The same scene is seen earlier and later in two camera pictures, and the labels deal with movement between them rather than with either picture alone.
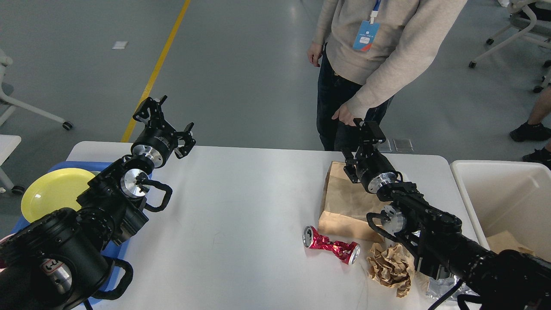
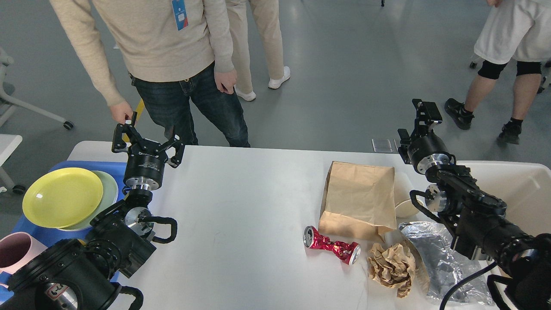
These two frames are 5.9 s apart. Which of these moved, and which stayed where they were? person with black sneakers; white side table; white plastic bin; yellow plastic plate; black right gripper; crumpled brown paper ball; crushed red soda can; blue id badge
Moved: person with black sneakers; black right gripper; blue id badge
Stayed: yellow plastic plate; crumpled brown paper ball; white plastic bin; crushed red soda can; white side table
